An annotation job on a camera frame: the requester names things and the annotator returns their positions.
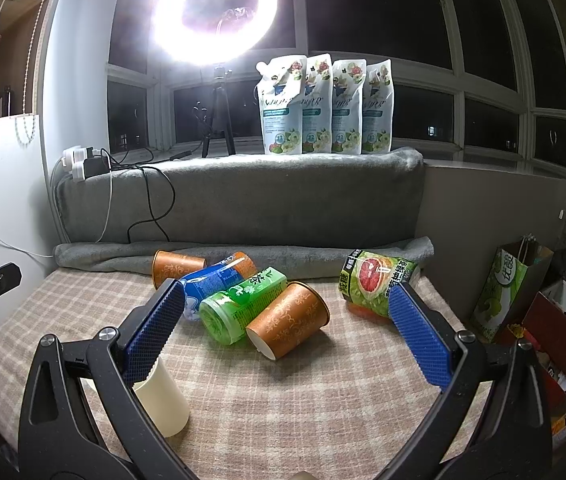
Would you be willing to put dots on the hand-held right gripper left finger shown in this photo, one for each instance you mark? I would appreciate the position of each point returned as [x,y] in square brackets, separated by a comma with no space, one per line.
[155,327]

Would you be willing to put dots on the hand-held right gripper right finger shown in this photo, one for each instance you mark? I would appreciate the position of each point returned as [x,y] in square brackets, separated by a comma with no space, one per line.
[420,337]

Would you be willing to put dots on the orange patterned paper cup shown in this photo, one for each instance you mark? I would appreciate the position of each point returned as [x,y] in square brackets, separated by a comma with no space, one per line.
[173,265]
[290,322]

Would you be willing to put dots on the plain cream paper cup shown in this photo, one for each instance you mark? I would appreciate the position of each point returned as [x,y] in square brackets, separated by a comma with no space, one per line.
[165,407]

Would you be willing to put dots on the green paper shopping bag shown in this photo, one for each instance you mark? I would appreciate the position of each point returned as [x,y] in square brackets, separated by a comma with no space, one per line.
[500,300]

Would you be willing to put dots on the beige checked cloth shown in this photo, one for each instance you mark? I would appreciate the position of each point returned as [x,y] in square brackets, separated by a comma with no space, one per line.
[313,400]

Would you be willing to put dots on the red cardboard box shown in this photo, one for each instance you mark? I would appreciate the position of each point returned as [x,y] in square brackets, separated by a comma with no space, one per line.
[560,340]

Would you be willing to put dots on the white power strip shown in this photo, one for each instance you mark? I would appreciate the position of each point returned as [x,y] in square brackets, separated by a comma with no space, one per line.
[73,162]

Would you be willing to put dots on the black charger plug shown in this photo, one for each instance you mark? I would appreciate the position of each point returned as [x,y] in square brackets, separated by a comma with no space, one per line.
[95,166]

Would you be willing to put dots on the grey fleece blanket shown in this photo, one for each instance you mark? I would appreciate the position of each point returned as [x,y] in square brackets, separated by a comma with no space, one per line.
[288,200]

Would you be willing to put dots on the floral detergent pouch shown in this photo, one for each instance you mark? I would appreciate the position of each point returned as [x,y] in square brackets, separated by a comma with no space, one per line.
[378,120]
[317,120]
[345,120]
[280,110]

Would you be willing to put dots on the black tripod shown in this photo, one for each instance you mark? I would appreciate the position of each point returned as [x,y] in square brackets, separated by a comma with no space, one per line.
[220,110]

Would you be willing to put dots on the white window frame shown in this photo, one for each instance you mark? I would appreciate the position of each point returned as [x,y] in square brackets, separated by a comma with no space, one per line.
[458,80]

